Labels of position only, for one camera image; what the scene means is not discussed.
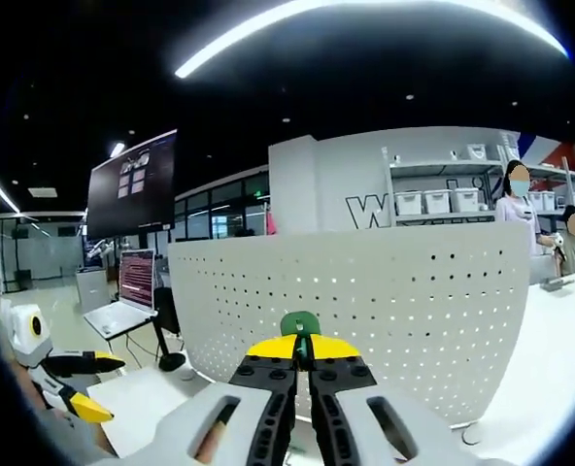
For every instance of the white laptop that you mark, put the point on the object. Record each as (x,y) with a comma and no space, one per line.
(134,281)

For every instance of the clear plastic bin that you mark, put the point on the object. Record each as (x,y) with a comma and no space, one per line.
(557,284)

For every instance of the green hook assembly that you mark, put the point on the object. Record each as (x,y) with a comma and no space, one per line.
(299,322)

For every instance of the person's left hand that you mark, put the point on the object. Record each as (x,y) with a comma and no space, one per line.
(27,390)

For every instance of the row of white storage bins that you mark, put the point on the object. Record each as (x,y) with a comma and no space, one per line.
(435,201)

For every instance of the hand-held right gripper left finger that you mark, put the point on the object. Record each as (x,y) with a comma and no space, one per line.
(210,422)

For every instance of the white perforated mounting plate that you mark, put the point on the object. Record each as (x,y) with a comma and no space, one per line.
(389,315)

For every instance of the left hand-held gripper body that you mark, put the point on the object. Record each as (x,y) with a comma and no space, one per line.
(27,335)

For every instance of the large dark wall screen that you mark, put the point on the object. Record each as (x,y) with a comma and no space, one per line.
(132,184)

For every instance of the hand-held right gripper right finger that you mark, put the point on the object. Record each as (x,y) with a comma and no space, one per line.
(380,422)

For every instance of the white metal shelving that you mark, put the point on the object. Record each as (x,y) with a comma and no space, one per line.
(438,167)

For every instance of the ceiling light strip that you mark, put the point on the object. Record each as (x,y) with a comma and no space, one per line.
(341,19)

